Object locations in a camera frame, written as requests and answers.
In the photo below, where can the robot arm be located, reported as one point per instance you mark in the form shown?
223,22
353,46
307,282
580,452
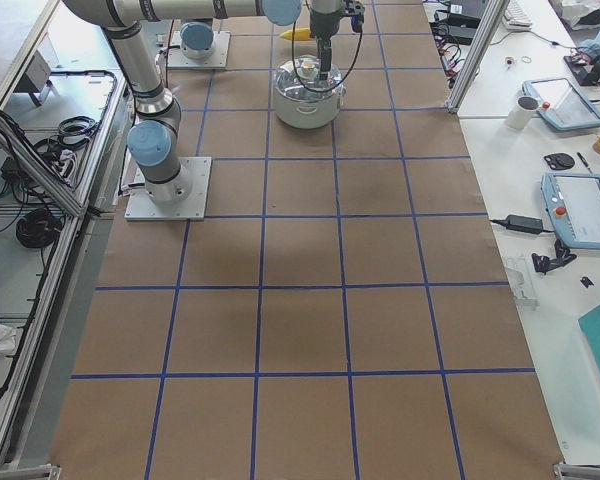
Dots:
152,142
197,38

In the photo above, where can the glass pot lid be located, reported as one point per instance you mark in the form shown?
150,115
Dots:
299,80

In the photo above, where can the grey metal box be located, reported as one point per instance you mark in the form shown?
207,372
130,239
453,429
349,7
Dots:
35,81

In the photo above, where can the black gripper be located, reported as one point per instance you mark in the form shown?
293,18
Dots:
322,26

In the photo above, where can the near teach pendant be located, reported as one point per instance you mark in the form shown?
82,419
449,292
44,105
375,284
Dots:
573,206

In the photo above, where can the teach pendant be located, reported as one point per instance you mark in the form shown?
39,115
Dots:
573,206
563,105

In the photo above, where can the pale green electric pot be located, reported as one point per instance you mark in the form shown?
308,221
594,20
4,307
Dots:
307,115

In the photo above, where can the yellow corn cob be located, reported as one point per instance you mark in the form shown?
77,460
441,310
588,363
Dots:
299,34

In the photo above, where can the black round disc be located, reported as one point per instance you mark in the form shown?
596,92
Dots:
559,161

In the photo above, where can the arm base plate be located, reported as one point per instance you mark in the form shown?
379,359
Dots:
183,198
214,58

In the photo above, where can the far teach pendant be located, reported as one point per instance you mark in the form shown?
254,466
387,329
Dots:
563,105

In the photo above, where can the brown paper table mat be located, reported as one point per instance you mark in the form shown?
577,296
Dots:
342,311

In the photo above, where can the black pen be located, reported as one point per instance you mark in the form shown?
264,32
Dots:
584,162

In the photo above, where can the white mug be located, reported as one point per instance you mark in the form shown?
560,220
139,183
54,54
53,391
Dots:
522,112

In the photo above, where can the aluminium frame post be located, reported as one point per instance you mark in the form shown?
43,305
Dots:
486,29

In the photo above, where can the black power brick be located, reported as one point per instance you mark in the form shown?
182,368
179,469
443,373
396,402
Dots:
523,224

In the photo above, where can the black clamp part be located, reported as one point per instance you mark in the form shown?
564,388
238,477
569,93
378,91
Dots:
544,264

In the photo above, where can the clear plastic bracket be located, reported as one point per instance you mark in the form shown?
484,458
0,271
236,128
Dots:
520,281

